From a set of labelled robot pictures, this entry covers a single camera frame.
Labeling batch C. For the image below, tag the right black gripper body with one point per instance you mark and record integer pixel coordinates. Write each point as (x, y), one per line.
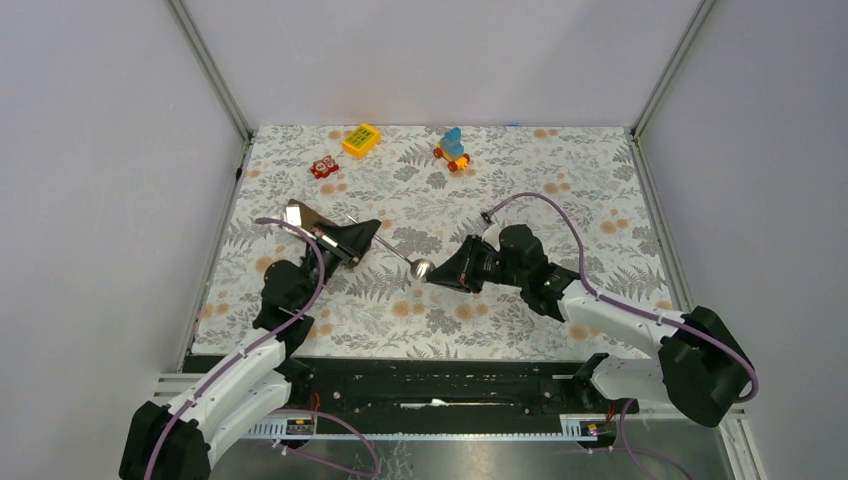
(496, 270)

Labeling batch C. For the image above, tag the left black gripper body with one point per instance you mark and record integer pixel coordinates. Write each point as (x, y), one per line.
(312, 263)

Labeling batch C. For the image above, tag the metal spoon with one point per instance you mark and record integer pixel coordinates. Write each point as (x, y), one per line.
(418, 268)

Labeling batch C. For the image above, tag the brown cloth napkin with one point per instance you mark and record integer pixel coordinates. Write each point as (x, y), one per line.
(310, 217)

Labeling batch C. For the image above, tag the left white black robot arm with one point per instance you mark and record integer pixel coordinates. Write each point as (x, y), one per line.
(185, 437)

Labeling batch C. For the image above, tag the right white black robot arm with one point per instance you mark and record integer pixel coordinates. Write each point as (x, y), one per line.
(692, 361)

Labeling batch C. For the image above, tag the red toy block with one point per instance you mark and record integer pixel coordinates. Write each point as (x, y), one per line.
(324, 167)

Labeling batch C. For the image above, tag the floral tablecloth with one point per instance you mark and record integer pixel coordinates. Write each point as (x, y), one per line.
(576, 188)

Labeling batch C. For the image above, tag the yellow toy block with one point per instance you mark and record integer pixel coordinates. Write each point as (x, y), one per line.
(361, 140)

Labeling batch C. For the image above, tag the blue orange toy car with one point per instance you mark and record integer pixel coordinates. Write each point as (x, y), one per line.
(451, 149)

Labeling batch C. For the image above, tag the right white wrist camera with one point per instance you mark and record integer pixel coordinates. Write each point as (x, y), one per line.
(491, 235)

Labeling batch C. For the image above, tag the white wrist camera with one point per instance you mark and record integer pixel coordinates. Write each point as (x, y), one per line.
(491, 235)
(292, 215)

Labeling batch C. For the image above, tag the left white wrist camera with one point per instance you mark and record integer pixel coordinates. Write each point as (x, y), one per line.
(292, 215)

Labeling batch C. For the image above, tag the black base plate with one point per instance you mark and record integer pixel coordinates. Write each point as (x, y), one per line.
(434, 399)

